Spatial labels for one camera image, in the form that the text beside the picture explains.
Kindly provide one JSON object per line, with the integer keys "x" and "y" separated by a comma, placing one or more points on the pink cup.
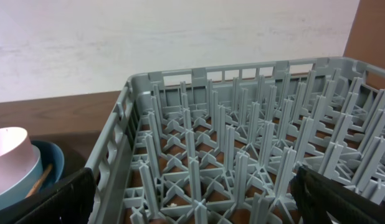
{"x": 17, "y": 156}

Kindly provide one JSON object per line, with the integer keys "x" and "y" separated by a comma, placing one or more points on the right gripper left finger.
{"x": 70, "y": 200}

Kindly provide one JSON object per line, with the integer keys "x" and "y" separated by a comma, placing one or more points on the light blue bowl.
{"x": 20, "y": 190}

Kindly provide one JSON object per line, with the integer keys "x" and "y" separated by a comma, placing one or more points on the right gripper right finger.
{"x": 319, "y": 198}

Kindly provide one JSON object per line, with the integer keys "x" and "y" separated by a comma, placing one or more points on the dark blue plate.
{"x": 50, "y": 154}

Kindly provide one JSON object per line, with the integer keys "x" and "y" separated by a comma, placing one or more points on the grey dishwasher rack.
{"x": 211, "y": 144}

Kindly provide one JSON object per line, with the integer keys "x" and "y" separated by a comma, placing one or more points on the wooden chopstick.
{"x": 35, "y": 188}

